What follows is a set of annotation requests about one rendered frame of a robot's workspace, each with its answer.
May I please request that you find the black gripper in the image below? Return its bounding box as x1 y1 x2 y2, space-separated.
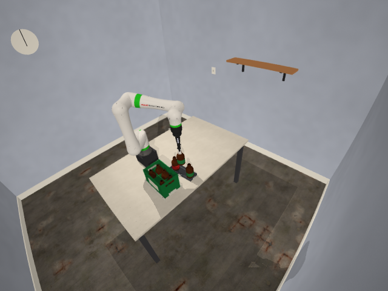
172 132 182 155

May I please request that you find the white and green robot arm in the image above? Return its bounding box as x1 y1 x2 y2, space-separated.
112 92 184 156

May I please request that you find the green bottle crate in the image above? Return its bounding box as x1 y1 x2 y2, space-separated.
143 159 180 198

